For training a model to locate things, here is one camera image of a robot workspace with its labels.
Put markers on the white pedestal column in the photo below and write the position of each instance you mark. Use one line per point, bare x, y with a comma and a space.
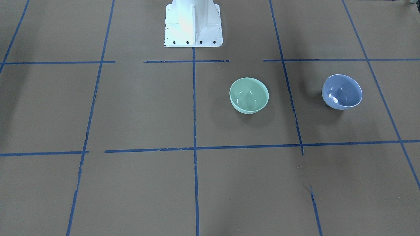
193, 23

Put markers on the green bowl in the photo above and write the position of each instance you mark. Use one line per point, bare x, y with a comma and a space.
248, 95

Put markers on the blue bowl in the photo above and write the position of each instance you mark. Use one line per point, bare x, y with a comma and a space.
341, 92

